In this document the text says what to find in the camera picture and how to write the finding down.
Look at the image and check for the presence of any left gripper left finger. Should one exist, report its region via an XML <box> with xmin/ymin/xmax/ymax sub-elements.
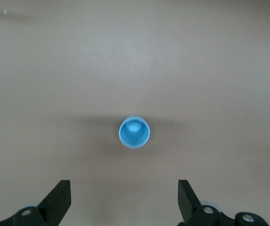
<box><xmin>0</xmin><ymin>179</ymin><xmax>71</xmax><ymax>226</ymax></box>

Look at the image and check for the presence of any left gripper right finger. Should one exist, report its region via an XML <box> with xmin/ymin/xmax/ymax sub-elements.
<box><xmin>177</xmin><ymin>179</ymin><xmax>270</xmax><ymax>226</ymax></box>

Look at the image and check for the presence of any blue cup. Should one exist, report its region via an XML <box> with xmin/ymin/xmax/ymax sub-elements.
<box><xmin>119</xmin><ymin>115</ymin><xmax>151</xmax><ymax>150</ymax></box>

